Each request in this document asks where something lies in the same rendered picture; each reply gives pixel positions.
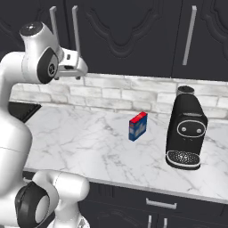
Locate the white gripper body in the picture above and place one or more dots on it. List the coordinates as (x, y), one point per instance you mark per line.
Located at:
(74, 69)

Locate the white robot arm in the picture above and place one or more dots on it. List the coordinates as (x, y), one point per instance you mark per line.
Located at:
(13, 142)

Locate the black hob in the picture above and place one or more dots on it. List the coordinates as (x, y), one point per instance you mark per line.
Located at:
(21, 110)

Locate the blue and red box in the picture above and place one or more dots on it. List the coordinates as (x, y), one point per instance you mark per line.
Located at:
(138, 127)

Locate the black coffee machine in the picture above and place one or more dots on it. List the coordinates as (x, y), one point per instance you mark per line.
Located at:
(186, 130)

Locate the dark drawer front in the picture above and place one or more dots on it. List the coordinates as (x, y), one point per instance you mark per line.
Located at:
(124, 197)

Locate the dark base cupboard door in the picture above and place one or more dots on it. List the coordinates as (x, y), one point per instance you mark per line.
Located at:
(196, 223)
(115, 218)

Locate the dark wall cupboard door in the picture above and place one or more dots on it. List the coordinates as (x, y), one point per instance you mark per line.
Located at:
(207, 38)
(124, 35)
(12, 17)

